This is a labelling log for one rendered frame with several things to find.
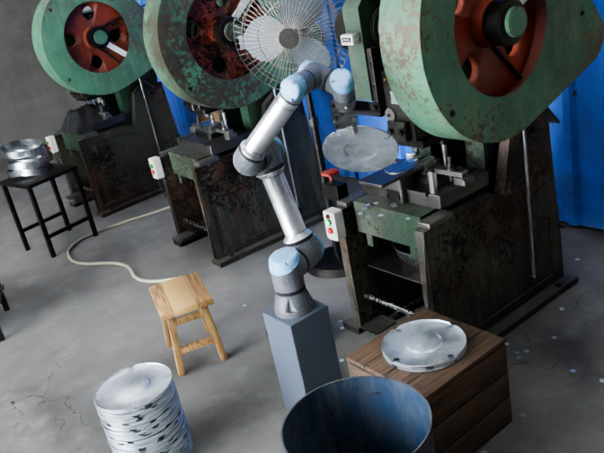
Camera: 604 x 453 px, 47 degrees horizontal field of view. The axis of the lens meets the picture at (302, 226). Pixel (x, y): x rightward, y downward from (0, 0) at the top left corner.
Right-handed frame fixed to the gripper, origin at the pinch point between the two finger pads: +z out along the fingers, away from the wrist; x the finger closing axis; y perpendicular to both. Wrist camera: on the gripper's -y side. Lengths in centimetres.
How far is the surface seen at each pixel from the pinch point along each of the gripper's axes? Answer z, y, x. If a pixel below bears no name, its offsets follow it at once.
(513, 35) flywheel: -25, -56, -11
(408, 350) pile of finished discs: 15, -5, 79
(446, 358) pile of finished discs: 10, -17, 85
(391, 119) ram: 25.4, -14.9, -16.5
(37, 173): 182, 223, -114
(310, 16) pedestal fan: 46, 12, -92
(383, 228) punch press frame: 49, -5, 21
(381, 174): 33.2, -7.4, 3.4
